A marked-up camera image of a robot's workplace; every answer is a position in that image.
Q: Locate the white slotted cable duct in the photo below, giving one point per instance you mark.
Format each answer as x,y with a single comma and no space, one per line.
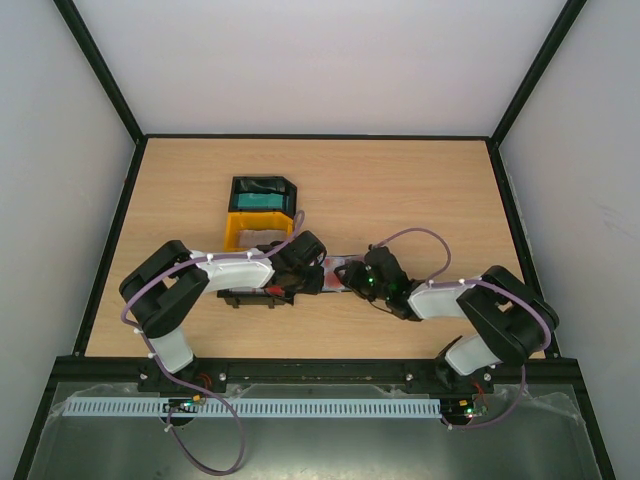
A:
255,408

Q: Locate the black bin with teal cards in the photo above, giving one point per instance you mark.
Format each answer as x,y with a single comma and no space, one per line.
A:
265,184

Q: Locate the red white card stack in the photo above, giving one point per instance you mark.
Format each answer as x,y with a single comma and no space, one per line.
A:
273,291

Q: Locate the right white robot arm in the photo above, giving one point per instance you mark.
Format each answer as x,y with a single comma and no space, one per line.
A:
511,321

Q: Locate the black bin with red cards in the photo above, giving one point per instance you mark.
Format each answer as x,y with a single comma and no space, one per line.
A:
238,301

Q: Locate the white pink card stack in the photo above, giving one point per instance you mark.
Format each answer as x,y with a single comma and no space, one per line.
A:
247,239

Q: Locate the yellow bin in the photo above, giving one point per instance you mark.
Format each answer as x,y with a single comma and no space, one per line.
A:
247,229

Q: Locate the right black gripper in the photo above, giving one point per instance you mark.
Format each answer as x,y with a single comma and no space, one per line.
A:
353,276

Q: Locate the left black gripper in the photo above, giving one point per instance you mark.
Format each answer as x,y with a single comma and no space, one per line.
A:
315,287

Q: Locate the black front rail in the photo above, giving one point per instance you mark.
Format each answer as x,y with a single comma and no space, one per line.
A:
411,376

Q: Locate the teal card stack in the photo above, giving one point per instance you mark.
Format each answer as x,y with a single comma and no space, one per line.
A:
259,201

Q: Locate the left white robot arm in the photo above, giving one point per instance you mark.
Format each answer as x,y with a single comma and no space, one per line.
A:
161,292

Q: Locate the black leather card holder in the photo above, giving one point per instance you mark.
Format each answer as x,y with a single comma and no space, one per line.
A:
347,274

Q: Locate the black aluminium frame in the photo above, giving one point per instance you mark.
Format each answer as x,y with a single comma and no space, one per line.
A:
553,369

